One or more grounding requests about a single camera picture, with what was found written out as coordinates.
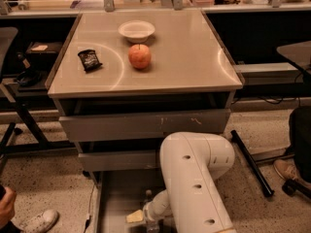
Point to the grey drawer cabinet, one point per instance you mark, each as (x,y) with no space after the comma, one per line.
(145,98)

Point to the drawer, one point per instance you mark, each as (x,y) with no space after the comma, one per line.
(130,160)
(142,125)
(121,193)

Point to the black table leg bar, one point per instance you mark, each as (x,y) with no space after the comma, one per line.
(266,189)

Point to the clear plastic water bottle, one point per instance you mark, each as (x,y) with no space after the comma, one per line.
(151,226)

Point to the person hand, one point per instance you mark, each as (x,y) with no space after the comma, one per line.
(7,206)

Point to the brown shoe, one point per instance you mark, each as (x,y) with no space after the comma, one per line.
(288,171)

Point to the top drawer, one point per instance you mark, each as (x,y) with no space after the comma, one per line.
(142,125)

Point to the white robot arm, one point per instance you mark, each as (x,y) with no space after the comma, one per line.
(189,163)

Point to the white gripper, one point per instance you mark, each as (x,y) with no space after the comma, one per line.
(148,210)

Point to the white bowl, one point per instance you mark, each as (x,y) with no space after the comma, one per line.
(136,31)

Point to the dark round side table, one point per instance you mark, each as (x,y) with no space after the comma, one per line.
(299,55)

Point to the black box on shelf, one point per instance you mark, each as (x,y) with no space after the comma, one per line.
(43,51)

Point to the bottom drawer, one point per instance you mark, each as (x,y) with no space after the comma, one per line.
(121,193)

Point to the red apple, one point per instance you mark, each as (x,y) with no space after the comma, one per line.
(139,56)

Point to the middle drawer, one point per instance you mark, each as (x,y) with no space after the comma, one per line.
(130,160)

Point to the black desk frame left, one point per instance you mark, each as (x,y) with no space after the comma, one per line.
(42,143)

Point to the black snack packet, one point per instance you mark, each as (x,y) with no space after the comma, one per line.
(89,60)

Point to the white sneaker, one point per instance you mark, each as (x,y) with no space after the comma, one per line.
(41,223)

